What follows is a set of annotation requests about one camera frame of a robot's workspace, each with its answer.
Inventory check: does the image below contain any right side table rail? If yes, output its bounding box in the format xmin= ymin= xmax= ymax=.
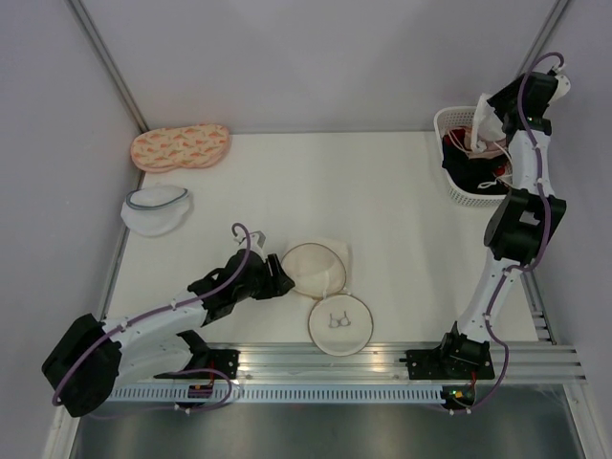
xmin=493 ymin=272 xmax=557 ymax=344

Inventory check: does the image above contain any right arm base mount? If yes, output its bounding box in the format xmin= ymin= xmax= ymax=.
xmin=400 ymin=333 xmax=495 ymax=381

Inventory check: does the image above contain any black garment in basket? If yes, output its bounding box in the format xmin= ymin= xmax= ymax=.
xmin=442 ymin=127 xmax=512 ymax=196

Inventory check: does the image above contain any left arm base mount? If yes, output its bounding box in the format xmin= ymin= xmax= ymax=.
xmin=176 ymin=331 xmax=240 ymax=380

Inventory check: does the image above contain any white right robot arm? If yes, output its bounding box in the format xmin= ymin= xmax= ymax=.
xmin=436 ymin=71 xmax=567 ymax=378

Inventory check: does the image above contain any left side table rail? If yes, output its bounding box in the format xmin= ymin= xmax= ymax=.
xmin=83 ymin=169 xmax=143 ymax=318

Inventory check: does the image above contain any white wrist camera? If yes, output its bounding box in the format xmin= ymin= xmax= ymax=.
xmin=239 ymin=230 xmax=267 ymax=260
xmin=548 ymin=67 xmax=571 ymax=104

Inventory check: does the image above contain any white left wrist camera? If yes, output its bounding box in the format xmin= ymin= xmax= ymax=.
xmin=239 ymin=230 xmax=267 ymax=260

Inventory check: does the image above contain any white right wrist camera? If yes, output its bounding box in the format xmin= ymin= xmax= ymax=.
xmin=548 ymin=67 xmax=571 ymax=104

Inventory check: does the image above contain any aluminium front rail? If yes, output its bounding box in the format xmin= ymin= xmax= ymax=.
xmin=152 ymin=341 xmax=588 ymax=386

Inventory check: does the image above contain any white bra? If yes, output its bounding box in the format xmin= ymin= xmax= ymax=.
xmin=466 ymin=91 xmax=515 ymax=190

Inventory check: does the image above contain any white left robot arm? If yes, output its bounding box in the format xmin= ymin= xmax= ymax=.
xmin=42 ymin=249 xmax=295 ymax=418

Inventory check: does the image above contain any right aluminium corner post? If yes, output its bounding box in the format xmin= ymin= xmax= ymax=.
xmin=500 ymin=0 xmax=572 ymax=96

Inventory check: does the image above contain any white slotted cable duct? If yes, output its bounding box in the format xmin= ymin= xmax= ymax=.
xmin=107 ymin=382 xmax=446 ymax=404

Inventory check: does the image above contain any aluminium corner post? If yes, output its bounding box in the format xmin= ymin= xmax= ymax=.
xmin=500 ymin=0 xmax=572 ymax=96
xmin=65 ymin=0 xmax=149 ymax=133

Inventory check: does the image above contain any white plastic basket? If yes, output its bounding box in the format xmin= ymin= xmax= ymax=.
xmin=433 ymin=105 xmax=506 ymax=208

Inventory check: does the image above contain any left aluminium corner post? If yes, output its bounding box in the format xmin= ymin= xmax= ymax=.
xmin=65 ymin=0 xmax=149 ymax=133

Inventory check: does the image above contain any table rail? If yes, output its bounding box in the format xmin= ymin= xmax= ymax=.
xmin=83 ymin=169 xmax=143 ymax=318
xmin=493 ymin=272 xmax=557 ymax=344

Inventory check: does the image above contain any white blue-trimmed mesh bag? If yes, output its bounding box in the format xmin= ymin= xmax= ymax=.
xmin=120 ymin=185 xmax=192 ymax=237

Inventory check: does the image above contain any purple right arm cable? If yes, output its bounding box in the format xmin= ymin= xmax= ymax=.
xmin=448 ymin=52 xmax=568 ymax=417

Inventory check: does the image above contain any pink bra in basket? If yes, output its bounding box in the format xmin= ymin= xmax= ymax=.
xmin=466 ymin=140 xmax=508 ymax=160

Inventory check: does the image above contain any cream mesh laundry bag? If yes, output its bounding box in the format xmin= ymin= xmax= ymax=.
xmin=281 ymin=237 xmax=374 ymax=358

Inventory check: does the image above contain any pink patterned bra case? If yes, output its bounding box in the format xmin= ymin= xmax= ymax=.
xmin=130 ymin=123 xmax=231 ymax=173

